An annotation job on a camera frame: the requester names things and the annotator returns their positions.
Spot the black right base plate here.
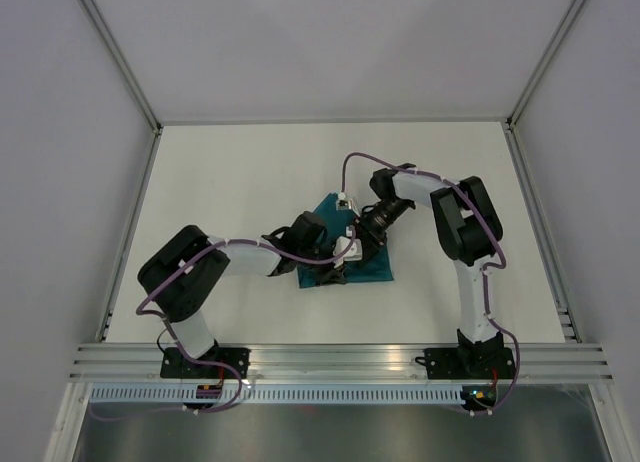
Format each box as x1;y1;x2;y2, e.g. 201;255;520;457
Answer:
414;330;516;381

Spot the teal cloth napkin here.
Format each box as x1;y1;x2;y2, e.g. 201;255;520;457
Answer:
296;193;394;289

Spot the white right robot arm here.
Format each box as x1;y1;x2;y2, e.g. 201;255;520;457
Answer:
354;164;505;377

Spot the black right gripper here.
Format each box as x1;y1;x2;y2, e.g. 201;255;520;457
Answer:
349;197;412;268

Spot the aluminium front rail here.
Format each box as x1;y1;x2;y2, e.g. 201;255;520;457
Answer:
66;343;613;384

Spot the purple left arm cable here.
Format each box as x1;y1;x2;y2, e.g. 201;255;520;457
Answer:
89;225;357;423

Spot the aluminium frame post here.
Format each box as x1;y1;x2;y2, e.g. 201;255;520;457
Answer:
504;0;590;131
69;0;161;128

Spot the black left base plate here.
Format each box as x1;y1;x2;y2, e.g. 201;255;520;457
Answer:
160;342;250;380

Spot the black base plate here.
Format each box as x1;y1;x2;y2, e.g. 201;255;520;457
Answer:
414;330;516;381
160;342;250;380

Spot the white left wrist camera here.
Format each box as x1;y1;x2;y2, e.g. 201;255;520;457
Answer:
333;226;363;268

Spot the aluminium frame left post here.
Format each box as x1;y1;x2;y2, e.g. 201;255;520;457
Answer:
69;0;161;128

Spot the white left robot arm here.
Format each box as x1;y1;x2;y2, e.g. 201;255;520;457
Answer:
136;211;362;378

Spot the aluminium frame right post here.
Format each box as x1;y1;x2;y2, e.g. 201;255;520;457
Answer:
504;0;590;131

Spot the white slotted cable duct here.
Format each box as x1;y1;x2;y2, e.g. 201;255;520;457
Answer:
90;383;463;405

